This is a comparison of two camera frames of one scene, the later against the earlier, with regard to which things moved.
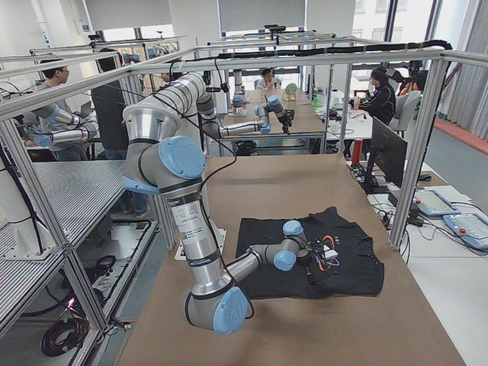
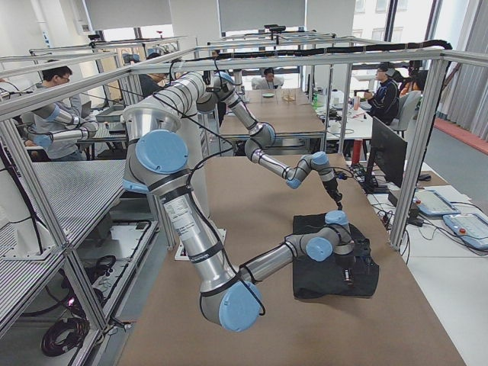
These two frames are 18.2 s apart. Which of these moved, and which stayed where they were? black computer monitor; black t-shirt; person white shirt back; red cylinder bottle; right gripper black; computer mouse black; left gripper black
Moved: left gripper black; black t-shirt; right gripper black
Stayed: black computer monitor; red cylinder bottle; computer mouse black; person white shirt back
